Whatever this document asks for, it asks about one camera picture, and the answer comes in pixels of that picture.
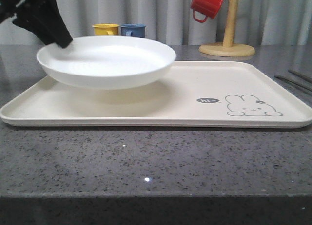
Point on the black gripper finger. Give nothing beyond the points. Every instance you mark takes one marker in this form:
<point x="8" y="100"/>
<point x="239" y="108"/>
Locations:
<point x="42" y="18"/>

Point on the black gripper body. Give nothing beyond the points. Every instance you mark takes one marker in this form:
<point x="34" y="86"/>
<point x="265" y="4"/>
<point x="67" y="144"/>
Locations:
<point x="9" y="8"/>

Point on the white round plate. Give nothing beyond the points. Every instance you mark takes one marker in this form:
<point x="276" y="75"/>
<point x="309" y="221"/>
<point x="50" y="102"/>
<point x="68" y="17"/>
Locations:
<point x="107" y="62"/>

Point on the steel fork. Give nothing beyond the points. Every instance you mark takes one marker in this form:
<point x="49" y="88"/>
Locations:
<point x="293" y="82"/>

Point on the steel chopstick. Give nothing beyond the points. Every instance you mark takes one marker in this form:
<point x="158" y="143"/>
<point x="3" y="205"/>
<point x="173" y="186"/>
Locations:
<point x="302" y="76"/>

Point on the yellow mug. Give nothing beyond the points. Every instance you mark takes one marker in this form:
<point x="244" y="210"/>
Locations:
<point x="109" y="29"/>

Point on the blue mug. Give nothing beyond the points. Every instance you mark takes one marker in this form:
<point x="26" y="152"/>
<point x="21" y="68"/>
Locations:
<point x="133" y="30"/>

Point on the red mug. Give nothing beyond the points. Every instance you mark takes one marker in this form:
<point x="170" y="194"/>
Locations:
<point x="209" y="8"/>

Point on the cream rabbit serving tray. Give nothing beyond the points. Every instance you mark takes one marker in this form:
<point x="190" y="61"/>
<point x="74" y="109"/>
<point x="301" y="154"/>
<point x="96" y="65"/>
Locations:
<point x="192" y="93"/>

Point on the wooden mug tree stand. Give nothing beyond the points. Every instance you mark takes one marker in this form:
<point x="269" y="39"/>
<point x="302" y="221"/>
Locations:
<point x="228" y="48"/>

